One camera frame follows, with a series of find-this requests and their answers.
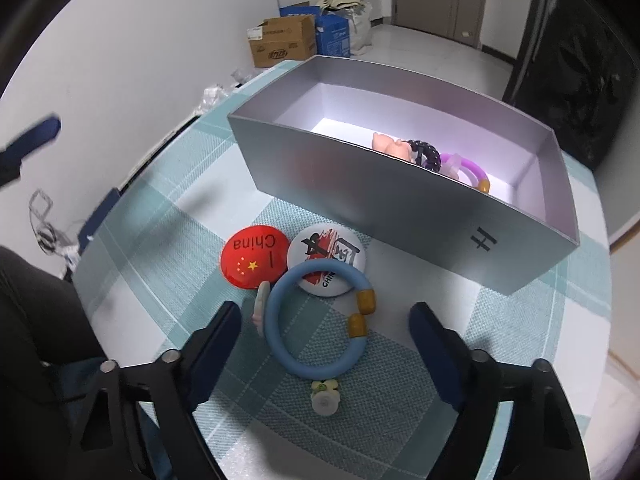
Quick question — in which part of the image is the light blue bracelet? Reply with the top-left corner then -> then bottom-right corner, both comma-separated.
265,259 -> 377,417

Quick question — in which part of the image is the purple bracelet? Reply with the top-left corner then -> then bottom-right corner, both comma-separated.
422,152 -> 492,195

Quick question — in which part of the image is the tangle of cables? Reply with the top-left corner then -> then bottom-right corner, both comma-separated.
27,189 -> 82,267

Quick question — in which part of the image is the pink pig charm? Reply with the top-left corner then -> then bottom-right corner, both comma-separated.
371,131 -> 418,165

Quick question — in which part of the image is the black backpack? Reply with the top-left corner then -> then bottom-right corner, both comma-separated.
502,0 -> 640,171

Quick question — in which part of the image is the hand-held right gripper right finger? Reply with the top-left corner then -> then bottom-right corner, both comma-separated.
408,302 -> 591,480

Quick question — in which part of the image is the white plastic parcel bag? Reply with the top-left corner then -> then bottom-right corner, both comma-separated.
200,85 -> 238,111

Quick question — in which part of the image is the grey parcel bag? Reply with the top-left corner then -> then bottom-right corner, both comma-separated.
229,66 -> 261,86

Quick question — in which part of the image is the teal checked tablecloth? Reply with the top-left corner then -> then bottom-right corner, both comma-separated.
70,60 -> 613,480

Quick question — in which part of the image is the white tote bag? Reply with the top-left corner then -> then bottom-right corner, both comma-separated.
320,0 -> 373,53

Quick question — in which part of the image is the red round badge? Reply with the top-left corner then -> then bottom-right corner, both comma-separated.
220,231 -> 290,290

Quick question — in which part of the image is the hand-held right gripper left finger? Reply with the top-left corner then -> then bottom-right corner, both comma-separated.
70,301 -> 243,480

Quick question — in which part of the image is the white round badge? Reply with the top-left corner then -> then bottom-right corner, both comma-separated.
286,226 -> 367,301

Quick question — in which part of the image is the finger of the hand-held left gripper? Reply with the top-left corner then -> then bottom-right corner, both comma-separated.
0,115 -> 62,187

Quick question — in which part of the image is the pink white hair clip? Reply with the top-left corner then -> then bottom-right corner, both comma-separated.
251,281 -> 273,336

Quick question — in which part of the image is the brown cardboard box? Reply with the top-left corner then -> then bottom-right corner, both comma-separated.
246,14 -> 317,69

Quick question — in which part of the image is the black spiral hair tie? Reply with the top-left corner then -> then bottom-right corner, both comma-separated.
406,139 -> 442,170

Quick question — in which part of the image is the silver rectangular box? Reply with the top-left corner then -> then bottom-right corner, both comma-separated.
227,55 -> 580,296

